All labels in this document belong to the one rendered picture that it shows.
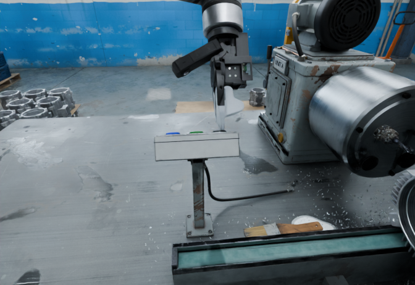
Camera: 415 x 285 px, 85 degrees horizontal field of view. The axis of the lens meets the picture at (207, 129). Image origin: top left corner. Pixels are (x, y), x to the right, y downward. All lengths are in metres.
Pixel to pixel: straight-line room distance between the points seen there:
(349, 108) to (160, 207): 0.55
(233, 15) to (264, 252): 0.46
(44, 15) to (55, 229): 5.89
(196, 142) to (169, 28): 5.33
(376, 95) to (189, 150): 0.42
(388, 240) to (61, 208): 0.79
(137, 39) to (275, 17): 3.25
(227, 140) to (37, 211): 0.59
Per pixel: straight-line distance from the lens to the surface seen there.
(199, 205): 0.57
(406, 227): 0.58
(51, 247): 0.72
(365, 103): 0.60
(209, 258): 0.46
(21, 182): 0.98
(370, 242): 0.57
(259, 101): 2.99
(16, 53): 6.92
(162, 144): 0.46
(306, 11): 0.91
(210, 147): 0.45
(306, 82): 0.75
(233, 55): 0.52
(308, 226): 0.69
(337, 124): 0.63
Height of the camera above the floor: 1.31
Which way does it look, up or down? 29 degrees down
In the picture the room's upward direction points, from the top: straight up
